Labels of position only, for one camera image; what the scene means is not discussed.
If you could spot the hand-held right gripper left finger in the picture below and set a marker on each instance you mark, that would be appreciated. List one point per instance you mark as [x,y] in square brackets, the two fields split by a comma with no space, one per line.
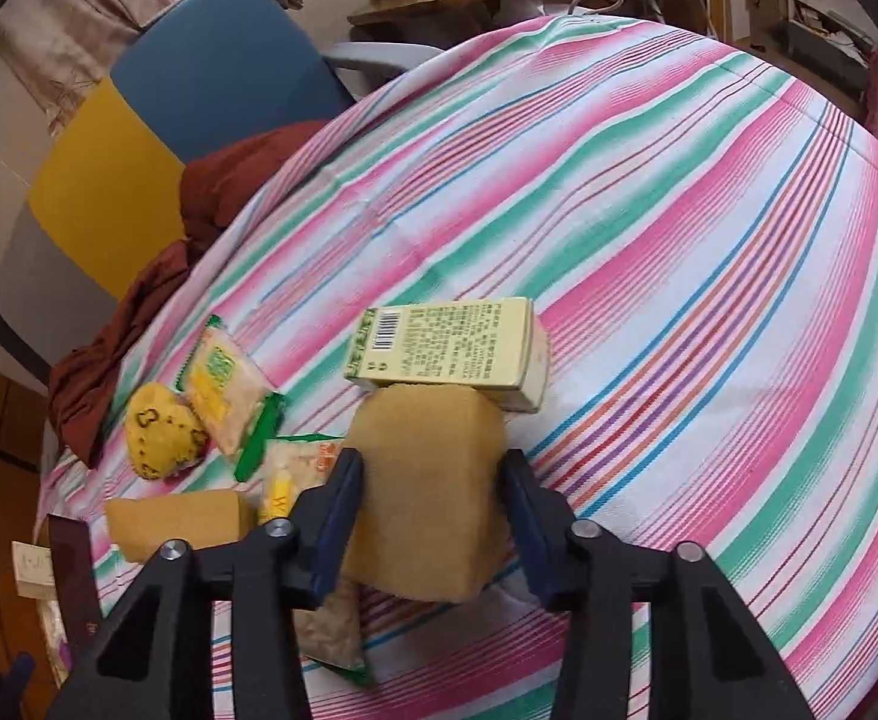
[338,517]

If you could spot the grey yellow blue chair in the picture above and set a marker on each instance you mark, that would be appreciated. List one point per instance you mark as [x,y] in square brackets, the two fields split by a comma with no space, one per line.
[221,52]

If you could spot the yellow printed plush toy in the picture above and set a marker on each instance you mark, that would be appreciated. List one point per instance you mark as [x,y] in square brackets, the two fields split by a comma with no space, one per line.
[161,427]

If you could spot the green edged cracker packet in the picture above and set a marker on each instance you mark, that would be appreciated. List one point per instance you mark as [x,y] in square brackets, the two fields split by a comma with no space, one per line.
[289,472]

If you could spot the beige patterned curtain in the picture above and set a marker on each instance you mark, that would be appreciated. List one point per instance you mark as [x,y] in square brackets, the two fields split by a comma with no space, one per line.
[79,22]

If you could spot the striped tablecloth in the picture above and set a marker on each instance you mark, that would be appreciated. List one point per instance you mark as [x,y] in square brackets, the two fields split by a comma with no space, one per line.
[671,277]

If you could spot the pale green carton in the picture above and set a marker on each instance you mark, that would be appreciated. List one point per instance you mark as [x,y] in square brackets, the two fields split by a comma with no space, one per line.
[446,337]

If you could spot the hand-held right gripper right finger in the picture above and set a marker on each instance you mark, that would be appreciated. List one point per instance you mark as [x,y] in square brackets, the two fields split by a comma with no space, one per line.
[525,532]

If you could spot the brown sponge block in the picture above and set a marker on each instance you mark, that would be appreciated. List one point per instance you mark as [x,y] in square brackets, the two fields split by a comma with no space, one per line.
[424,480]
[176,521]

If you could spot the reddish brown cloth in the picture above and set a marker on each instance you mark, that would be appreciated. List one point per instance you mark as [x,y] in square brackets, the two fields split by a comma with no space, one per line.
[229,180]

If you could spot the yellow label cracker packet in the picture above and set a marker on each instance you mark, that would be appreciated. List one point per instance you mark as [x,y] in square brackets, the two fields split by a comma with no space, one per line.
[221,390]

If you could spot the grey storage rack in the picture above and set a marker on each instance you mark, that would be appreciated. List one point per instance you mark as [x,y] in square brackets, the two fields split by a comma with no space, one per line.
[821,30]

